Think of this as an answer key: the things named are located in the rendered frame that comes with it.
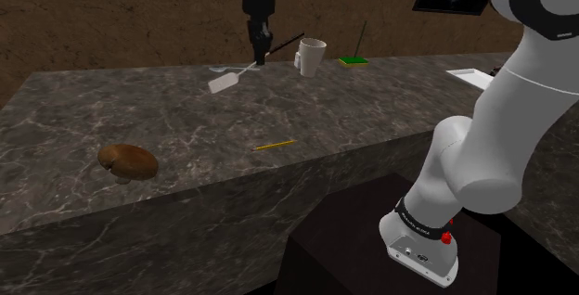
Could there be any yellow pencil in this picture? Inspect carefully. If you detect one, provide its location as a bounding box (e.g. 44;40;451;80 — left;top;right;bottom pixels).
251;139;298;152

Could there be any white spatula with black handle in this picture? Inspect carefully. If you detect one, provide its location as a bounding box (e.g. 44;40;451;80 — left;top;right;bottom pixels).
207;32;305;96

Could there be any dark robot stand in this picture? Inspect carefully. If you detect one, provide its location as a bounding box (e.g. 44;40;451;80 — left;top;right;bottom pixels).
273;173;504;295

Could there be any green yellow sponge with stick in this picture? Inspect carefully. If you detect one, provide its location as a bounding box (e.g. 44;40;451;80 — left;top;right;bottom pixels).
337;19;370;68

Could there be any white mug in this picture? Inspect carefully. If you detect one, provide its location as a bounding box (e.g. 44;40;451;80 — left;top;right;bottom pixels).
294;37;328;79

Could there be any brown mushroom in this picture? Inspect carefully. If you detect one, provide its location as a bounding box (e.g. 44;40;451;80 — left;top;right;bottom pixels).
96;143;160;186

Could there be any white flat tray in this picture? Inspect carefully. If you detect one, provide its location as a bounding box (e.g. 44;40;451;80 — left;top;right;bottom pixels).
444;68;496;91

